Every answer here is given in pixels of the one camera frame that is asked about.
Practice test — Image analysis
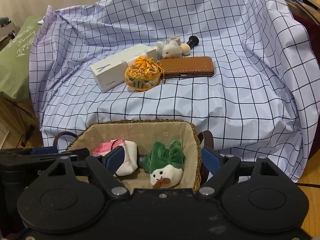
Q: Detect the pink white cloth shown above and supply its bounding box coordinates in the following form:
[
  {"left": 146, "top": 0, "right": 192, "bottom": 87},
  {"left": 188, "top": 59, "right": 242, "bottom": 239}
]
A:
[{"left": 93, "top": 139, "right": 138, "bottom": 177}]

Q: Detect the white radish plush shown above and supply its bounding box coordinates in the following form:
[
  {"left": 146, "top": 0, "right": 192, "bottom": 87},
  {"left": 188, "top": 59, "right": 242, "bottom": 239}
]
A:
[{"left": 141, "top": 140, "right": 184, "bottom": 189}]

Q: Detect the white rabbit plush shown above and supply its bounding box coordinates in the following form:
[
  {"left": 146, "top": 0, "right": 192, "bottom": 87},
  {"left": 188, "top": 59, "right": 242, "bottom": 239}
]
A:
[{"left": 156, "top": 41, "right": 183, "bottom": 59}]

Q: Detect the black mushroom-shaped handle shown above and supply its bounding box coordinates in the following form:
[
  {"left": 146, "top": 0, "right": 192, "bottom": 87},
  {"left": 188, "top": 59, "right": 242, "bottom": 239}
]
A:
[{"left": 187, "top": 35, "right": 199, "bottom": 49}]

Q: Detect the woven lined basket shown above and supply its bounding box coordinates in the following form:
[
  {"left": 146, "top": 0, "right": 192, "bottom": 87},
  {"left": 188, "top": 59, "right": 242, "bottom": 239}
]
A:
[{"left": 66, "top": 119, "right": 213, "bottom": 191}]

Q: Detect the white phone box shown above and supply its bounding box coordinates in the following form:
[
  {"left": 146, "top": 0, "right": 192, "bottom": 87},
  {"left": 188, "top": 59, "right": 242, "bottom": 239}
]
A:
[{"left": 90, "top": 44, "right": 157, "bottom": 92}]

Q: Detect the orange embroidered pouch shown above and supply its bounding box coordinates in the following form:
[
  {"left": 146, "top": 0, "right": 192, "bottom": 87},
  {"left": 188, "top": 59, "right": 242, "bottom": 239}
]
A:
[{"left": 124, "top": 55, "right": 164, "bottom": 91}]

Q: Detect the brown leather case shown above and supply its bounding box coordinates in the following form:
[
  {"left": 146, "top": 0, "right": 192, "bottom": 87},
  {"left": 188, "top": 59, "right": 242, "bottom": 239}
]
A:
[{"left": 160, "top": 56, "right": 214, "bottom": 79}]

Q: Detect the white checked cloth cover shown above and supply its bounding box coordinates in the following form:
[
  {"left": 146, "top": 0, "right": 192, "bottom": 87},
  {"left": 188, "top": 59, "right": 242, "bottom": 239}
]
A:
[{"left": 29, "top": 0, "right": 319, "bottom": 181}]

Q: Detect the wooden peg doll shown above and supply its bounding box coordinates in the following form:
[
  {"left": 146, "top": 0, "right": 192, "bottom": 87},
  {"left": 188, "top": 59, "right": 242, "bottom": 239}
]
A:
[{"left": 180, "top": 43, "right": 191, "bottom": 55}]

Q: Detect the beige tape roll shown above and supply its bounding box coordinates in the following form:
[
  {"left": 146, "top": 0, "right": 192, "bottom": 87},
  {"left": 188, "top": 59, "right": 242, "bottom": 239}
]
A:
[{"left": 167, "top": 36, "right": 181, "bottom": 46}]

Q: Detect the green printed bag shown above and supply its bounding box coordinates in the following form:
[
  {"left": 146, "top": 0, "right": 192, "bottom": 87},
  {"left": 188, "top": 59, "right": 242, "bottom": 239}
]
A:
[{"left": 1, "top": 16, "right": 42, "bottom": 101}]

